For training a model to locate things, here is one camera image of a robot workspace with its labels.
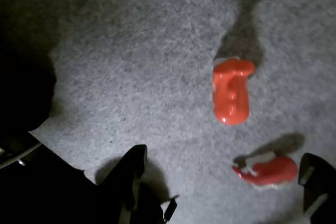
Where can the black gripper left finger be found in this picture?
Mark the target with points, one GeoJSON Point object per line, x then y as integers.
{"type": "Point", "coordinates": [126, 182]}

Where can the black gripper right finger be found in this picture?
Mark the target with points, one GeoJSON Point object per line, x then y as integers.
{"type": "Point", "coordinates": [320, 182]}

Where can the orange shrimp sushi toy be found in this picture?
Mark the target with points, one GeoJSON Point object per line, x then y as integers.
{"type": "Point", "coordinates": [231, 98]}

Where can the red tuna sushi toy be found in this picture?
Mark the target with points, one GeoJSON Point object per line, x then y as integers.
{"type": "Point", "coordinates": [273, 172]}

